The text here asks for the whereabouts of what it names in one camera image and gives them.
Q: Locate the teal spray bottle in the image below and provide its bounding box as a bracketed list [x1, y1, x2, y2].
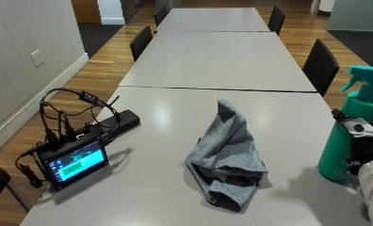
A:
[318, 65, 373, 183]

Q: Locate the black touchscreen monitor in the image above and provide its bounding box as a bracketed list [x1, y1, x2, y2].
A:
[35, 125, 112, 192]

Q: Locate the black hanging cable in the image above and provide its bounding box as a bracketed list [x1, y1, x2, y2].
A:
[13, 144, 47, 189]

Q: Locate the black rectangular box device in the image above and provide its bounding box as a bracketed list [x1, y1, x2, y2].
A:
[96, 108, 142, 146]

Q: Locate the black cable adapter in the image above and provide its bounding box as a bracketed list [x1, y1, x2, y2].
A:
[77, 90, 101, 105]

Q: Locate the black looped cable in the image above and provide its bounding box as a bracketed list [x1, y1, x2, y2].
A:
[39, 87, 121, 143]

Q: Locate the grey cloth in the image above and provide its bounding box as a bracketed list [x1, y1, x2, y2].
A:
[185, 99, 270, 214]

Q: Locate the white wall outlet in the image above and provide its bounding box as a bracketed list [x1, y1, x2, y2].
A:
[31, 48, 47, 68]

